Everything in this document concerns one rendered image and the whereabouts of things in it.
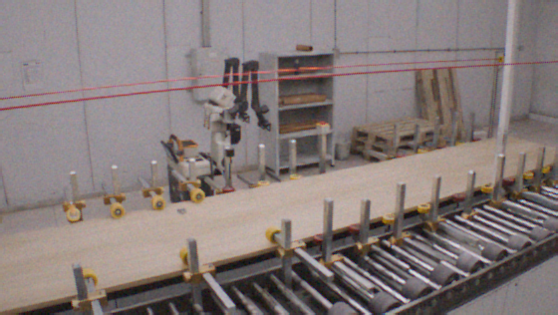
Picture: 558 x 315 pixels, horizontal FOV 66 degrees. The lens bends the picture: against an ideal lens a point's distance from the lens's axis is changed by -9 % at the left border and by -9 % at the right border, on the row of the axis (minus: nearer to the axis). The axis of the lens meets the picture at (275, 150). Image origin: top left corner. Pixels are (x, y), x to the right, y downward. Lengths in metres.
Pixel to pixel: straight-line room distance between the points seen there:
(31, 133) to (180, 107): 1.76
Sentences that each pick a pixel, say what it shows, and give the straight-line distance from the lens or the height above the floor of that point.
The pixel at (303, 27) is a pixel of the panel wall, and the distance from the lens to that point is 6.39.
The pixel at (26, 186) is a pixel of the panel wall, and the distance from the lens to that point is 5.68.
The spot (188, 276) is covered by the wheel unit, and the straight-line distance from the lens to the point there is 2.02.
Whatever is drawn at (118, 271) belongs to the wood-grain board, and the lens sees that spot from 2.25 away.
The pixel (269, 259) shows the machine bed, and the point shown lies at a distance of 2.44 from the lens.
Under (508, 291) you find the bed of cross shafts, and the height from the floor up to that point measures 0.62.
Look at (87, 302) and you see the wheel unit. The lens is 1.96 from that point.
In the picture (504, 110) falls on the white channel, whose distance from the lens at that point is 3.30.
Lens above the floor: 2.00
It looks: 16 degrees down
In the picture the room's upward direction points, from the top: 1 degrees counter-clockwise
